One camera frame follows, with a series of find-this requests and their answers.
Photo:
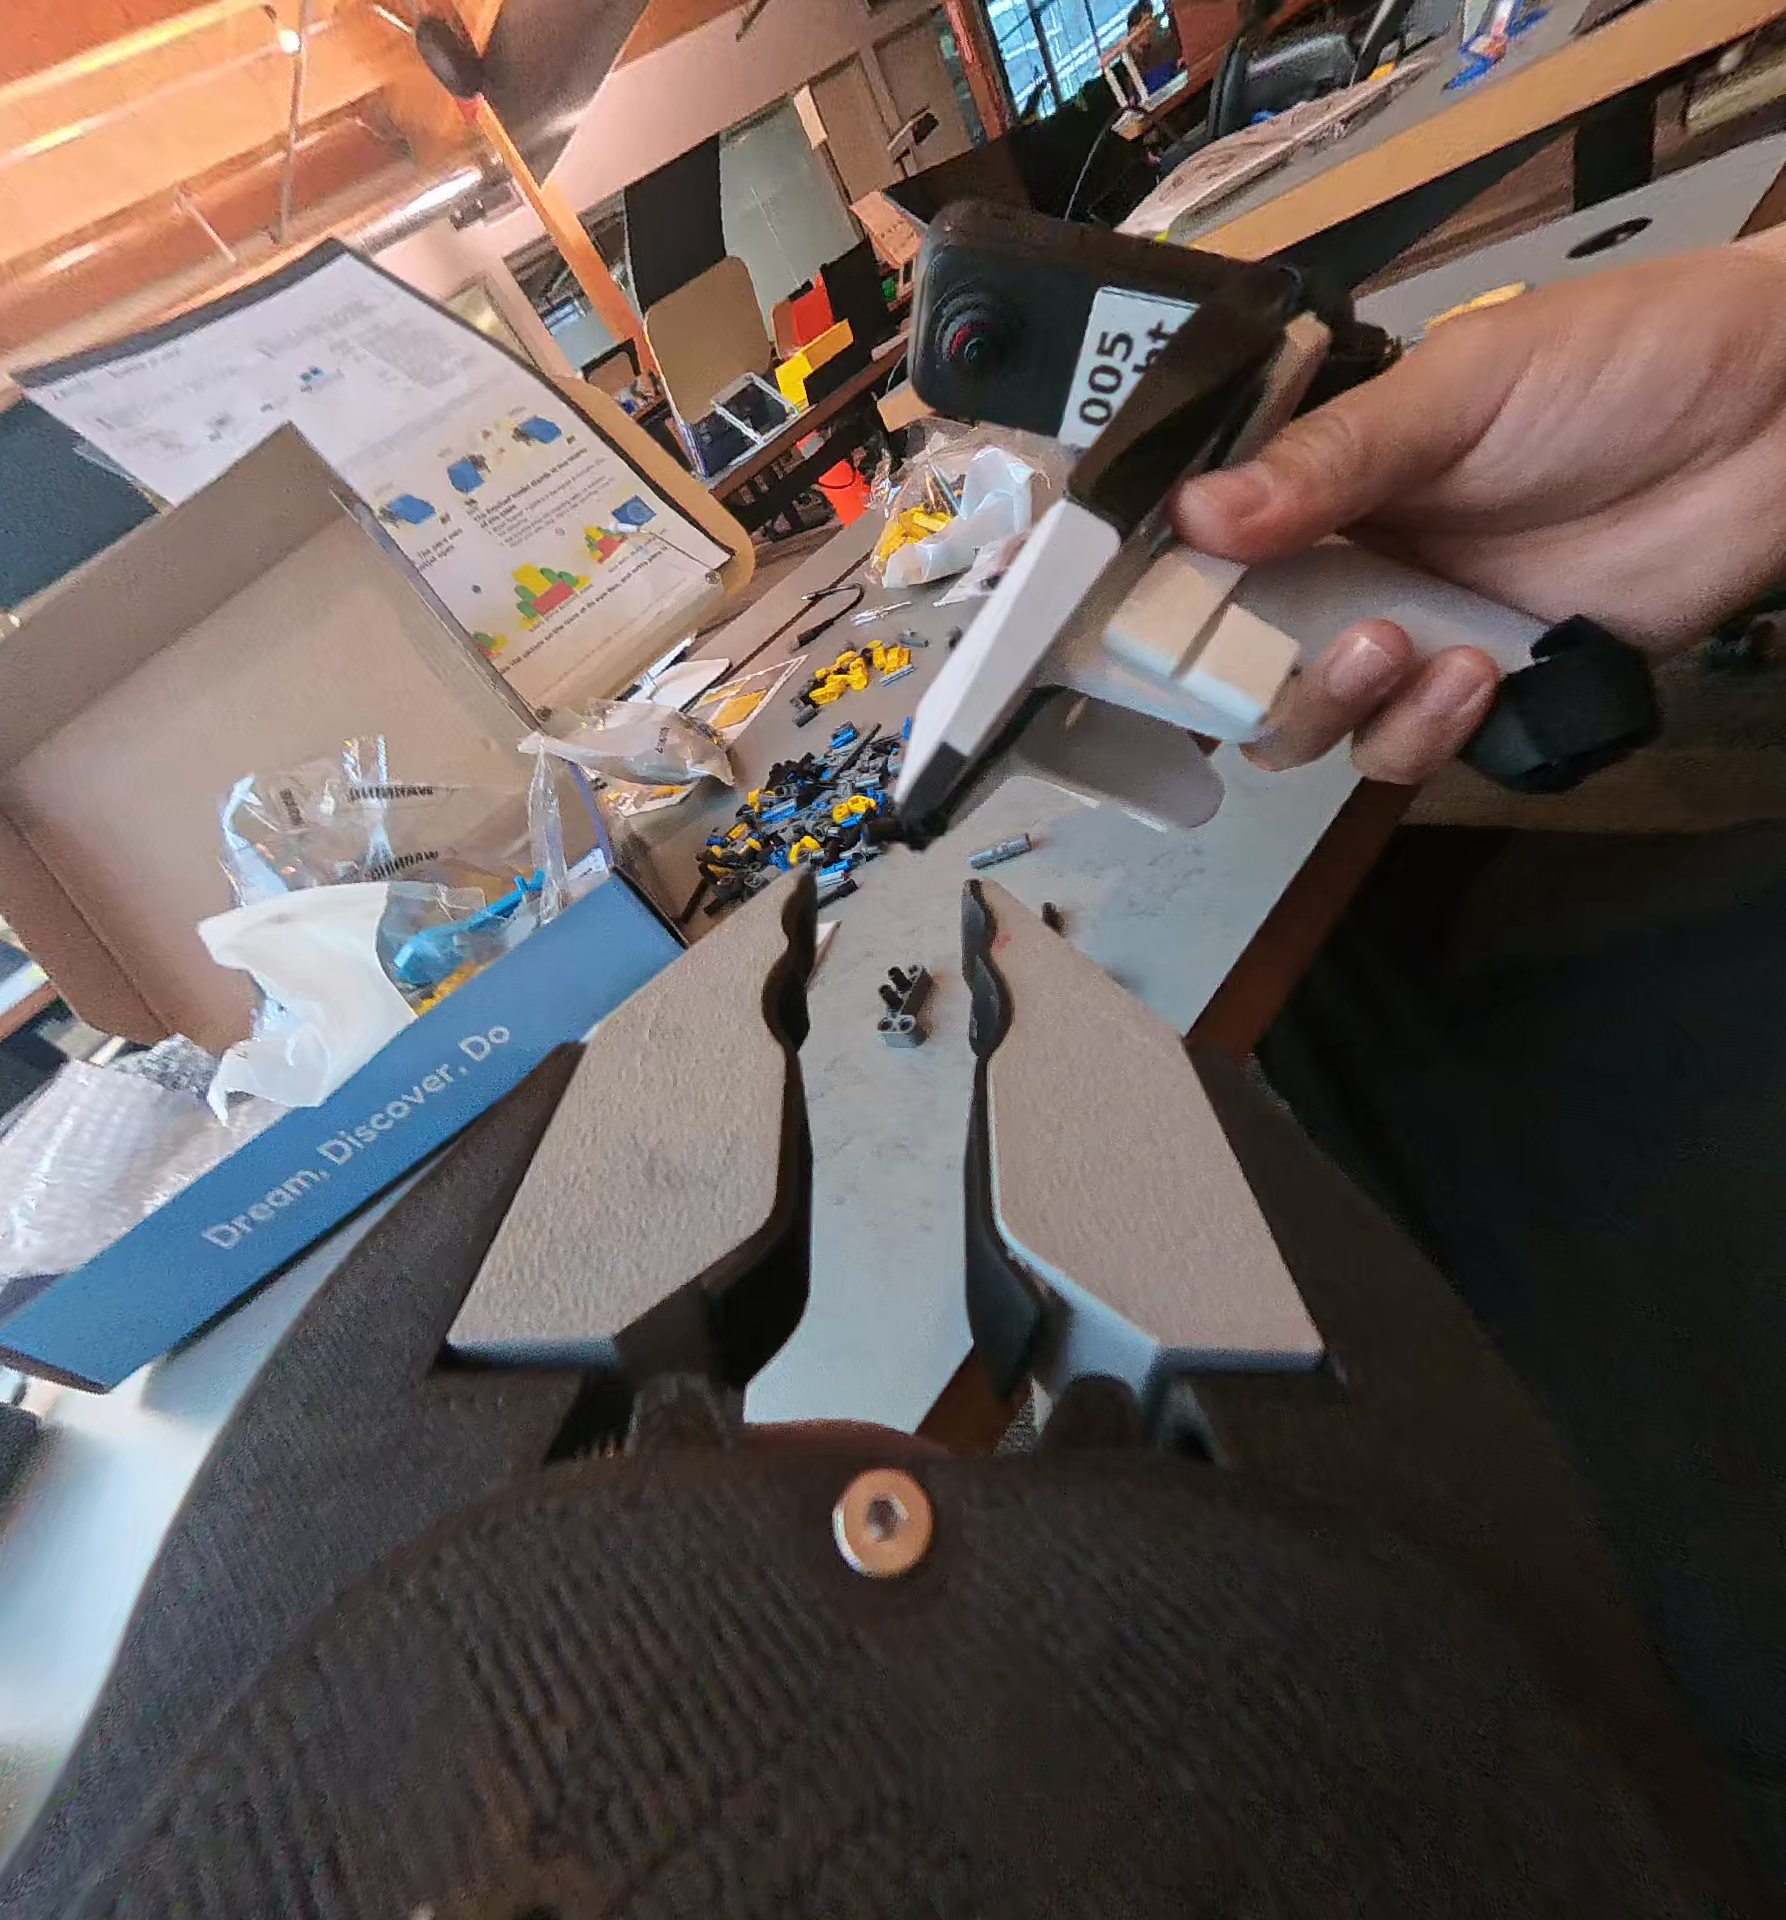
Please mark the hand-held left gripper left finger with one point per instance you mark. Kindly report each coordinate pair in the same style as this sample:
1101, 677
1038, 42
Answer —
638, 1186

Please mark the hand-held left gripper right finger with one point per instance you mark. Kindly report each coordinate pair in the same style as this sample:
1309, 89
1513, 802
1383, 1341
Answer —
1149, 1200

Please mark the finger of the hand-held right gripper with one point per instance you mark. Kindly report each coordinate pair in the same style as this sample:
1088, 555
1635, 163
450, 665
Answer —
1013, 644

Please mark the grey desk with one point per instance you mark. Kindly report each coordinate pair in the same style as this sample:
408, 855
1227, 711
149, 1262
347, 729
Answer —
894, 1200

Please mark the person's right hand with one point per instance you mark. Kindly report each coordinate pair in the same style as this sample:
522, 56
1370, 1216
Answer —
1614, 434

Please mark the crumpled white plastic bag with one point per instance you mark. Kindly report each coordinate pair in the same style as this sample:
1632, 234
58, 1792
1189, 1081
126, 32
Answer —
967, 517

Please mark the pile of yellow beam pieces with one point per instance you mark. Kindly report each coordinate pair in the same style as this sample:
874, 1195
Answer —
857, 675

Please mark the grey axle connector tube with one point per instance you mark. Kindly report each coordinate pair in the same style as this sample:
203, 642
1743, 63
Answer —
1001, 849

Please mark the yellow printed paper sheet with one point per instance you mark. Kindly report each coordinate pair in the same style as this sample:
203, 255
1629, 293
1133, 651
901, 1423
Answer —
744, 702

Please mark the pile of mixed small pieces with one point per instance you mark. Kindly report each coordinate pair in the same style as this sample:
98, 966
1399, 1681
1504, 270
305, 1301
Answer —
802, 826

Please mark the dark grey L-shaped beam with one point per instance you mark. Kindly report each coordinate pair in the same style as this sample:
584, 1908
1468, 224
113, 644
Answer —
905, 1019

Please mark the light blue plastic part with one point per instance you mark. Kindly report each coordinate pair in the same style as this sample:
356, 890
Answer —
458, 936

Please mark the dark blue cardboard box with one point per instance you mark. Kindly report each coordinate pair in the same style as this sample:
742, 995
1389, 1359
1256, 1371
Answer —
309, 1200

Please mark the white opaque plastic bag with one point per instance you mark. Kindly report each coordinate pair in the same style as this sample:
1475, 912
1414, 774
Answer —
309, 990

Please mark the crumpled clear plastic bag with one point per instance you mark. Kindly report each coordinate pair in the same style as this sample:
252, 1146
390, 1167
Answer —
631, 743

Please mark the person's legs in black pants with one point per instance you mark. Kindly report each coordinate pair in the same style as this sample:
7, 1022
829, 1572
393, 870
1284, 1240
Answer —
1583, 1200

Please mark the large clear plastic bag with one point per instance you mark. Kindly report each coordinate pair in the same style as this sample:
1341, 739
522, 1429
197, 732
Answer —
383, 808

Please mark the bubble wrap sheet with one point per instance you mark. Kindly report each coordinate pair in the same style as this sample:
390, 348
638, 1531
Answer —
68, 1155

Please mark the printed sheet in acrylic stand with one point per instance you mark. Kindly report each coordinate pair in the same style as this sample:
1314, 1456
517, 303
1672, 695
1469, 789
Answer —
383, 406

